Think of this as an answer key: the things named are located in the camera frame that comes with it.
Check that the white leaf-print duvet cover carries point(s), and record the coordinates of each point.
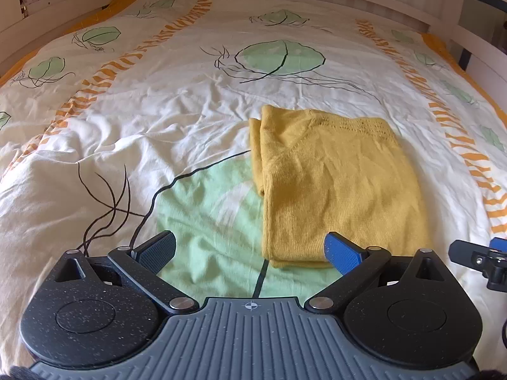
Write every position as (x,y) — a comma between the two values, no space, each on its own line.
(139,122)

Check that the mustard yellow knit sweater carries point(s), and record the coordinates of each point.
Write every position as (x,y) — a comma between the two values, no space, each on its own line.
(318,172)

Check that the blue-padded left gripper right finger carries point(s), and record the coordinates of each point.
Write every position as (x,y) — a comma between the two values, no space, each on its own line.
(408,310)

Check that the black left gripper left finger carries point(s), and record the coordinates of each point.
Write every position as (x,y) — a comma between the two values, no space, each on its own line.
(94,311)

